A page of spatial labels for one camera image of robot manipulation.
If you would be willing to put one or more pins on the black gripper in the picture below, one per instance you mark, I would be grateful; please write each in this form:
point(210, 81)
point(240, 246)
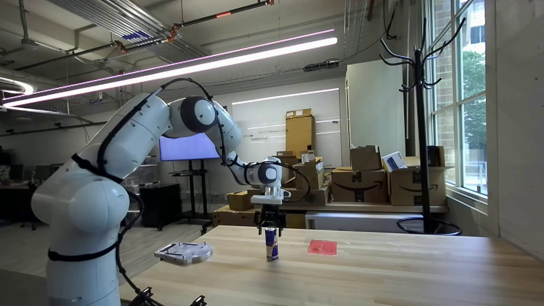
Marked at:
point(269, 217)

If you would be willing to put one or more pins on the blue silver drink can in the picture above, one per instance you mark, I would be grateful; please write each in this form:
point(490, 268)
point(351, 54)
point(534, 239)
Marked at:
point(271, 244)

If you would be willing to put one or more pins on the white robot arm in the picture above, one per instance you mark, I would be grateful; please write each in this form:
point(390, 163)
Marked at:
point(84, 202)

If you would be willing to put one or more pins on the red paper square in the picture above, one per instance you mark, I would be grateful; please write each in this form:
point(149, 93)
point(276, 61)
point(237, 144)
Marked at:
point(322, 248)

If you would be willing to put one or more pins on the black screen stand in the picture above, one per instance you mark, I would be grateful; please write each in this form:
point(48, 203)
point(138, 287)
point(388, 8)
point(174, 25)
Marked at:
point(198, 197)

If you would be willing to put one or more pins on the amazon cardboard box left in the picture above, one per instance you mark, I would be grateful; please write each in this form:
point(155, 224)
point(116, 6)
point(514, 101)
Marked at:
point(349, 186)

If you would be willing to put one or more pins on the amazon cardboard box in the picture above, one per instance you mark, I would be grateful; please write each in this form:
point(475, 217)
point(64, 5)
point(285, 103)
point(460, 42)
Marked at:
point(349, 186)
point(405, 186)

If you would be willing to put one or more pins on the tall upright cardboard box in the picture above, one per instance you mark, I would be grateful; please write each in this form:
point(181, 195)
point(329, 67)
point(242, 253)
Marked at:
point(300, 132)

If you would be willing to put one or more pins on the black cabinet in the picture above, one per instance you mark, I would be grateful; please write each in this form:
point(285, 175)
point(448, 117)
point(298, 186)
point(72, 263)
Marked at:
point(162, 207)

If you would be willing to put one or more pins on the small cardboard box on top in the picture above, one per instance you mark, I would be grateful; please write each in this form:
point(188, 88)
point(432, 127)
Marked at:
point(366, 159)

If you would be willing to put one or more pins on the amazon cardboard box right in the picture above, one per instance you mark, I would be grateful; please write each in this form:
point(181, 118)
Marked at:
point(405, 186)

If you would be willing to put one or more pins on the black coat rack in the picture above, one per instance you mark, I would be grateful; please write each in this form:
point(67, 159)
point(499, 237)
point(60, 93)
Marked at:
point(417, 67)

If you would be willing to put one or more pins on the long ceiling light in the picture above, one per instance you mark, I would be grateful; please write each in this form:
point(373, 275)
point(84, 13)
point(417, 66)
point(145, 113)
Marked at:
point(196, 66)

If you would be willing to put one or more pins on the wall display screen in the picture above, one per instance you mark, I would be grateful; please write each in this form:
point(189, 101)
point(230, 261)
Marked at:
point(198, 147)

